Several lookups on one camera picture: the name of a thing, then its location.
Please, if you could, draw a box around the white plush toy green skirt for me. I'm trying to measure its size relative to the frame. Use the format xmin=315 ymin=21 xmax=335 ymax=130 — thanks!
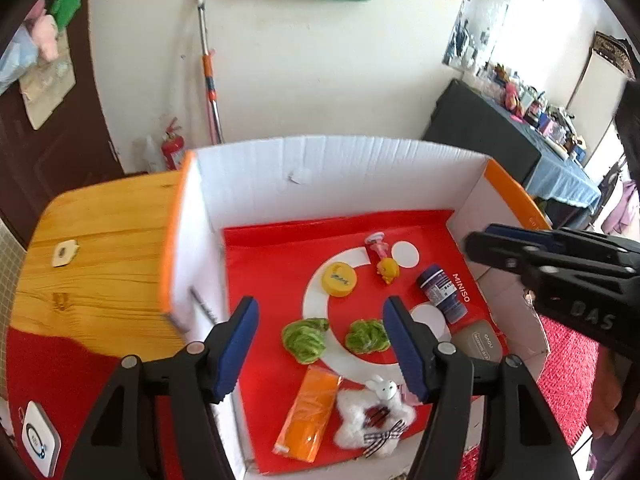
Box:
xmin=332 ymin=375 xmax=417 ymax=458

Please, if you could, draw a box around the green yarn pom-pom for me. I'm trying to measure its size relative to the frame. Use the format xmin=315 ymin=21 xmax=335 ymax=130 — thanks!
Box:
xmin=345 ymin=319 xmax=390 ymax=356

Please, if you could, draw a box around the row of cosmetic bottles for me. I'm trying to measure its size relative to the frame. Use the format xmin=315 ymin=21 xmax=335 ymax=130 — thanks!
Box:
xmin=470 ymin=60 xmax=588 ymax=158

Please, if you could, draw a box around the side table with dark cloth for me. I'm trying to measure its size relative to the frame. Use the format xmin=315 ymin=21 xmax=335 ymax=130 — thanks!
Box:
xmin=422 ymin=79 xmax=603 ymax=231

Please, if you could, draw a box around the clear plastic bag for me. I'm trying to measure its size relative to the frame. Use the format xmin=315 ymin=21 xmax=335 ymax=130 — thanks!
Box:
xmin=0 ymin=25 xmax=38 ymax=96

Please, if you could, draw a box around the yellow duck toy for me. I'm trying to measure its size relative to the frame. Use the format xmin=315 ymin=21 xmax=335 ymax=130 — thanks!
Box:
xmin=376 ymin=257 xmax=401 ymax=284

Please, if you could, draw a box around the purple cloth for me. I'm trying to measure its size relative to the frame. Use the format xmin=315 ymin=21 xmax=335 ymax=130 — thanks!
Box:
xmin=602 ymin=180 xmax=640 ymax=236

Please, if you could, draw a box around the mop handle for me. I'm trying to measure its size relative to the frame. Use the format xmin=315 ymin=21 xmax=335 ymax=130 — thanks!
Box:
xmin=194 ymin=0 xmax=224 ymax=146

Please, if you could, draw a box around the dark brown door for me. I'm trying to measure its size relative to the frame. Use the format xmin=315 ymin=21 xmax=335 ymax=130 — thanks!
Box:
xmin=0 ymin=0 xmax=126 ymax=241

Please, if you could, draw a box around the orange packet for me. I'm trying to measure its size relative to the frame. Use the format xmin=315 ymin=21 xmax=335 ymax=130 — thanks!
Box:
xmin=273 ymin=364 xmax=343 ymax=462

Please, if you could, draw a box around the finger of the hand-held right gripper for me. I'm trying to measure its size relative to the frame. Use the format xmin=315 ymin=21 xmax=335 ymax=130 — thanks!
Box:
xmin=465 ymin=231 xmax=546 ymax=281
xmin=485 ymin=224 xmax=563 ymax=253

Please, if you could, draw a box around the patterned fabric cover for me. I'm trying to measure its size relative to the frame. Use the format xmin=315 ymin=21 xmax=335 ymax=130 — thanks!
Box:
xmin=592 ymin=31 xmax=637 ymax=81

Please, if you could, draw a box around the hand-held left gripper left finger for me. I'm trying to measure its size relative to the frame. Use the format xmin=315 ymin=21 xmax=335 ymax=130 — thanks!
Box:
xmin=62 ymin=296 xmax=261 ymax=480

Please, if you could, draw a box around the white flat device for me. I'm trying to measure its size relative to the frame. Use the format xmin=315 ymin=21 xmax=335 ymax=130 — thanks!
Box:
xmin=20 ymin=400 xmax=62 ymax=478

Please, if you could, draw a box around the orange cardboard box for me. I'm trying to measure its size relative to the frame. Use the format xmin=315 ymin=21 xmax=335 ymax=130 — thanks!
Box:
xmin=160 ymin=135 xmax=553 ymax=478

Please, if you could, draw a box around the pink plush toy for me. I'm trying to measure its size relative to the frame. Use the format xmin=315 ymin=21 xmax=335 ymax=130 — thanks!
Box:
xmin=27 ymin=12 xmax=61 ymax=61

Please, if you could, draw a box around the green lettuce toy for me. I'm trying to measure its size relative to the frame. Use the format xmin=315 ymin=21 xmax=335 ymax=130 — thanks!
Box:
xmin=281 ymin=317 xmax=331 ymax=366

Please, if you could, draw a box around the wall mirror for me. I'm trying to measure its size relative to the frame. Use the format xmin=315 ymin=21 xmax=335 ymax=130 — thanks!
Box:
xmin=442 ymin=0 xmax=518 ymax=68

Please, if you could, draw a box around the red knit blanket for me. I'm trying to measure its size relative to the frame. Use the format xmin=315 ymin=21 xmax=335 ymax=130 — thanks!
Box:
xmin=0 ymin=317 xmax=601 ymax=480

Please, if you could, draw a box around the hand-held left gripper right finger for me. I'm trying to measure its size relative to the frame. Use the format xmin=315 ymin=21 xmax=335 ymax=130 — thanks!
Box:
xmin=382 ymin=296 xmax=573 ymax=480

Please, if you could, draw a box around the red paper bag liner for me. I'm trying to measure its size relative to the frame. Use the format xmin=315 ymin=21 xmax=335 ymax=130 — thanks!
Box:
xmin=222 ymin=208 xmax=511 ymax=476

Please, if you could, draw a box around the red fire extinguisher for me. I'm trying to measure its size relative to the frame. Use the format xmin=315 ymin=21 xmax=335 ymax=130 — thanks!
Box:
xmin=160 ymin=117 xmax=187 ymax=172

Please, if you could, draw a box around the blue paint bottle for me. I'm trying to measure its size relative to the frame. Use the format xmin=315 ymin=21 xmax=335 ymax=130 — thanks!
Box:
xmin=417 ymin=264 xmax=468 ymax=324

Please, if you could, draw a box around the brown eyeshadow case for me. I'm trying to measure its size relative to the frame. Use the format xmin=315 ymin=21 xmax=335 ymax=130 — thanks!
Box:
xmin=450 ymin=319 xmax=503 ymax=363

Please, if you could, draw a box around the yellow round cap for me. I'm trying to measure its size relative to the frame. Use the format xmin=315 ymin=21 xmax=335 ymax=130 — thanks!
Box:
xmin=321 ymin=262 xmax=358 ymax=298

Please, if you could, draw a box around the small white tag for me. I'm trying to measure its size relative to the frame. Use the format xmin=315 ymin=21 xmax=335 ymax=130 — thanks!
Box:
xmin=51 ymin=240 xmax=80 ymax=267

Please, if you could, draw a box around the person's right hand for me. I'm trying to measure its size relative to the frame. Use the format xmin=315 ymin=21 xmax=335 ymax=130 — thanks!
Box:
xmin=587 ymin=347 xmax=626 ymax=438

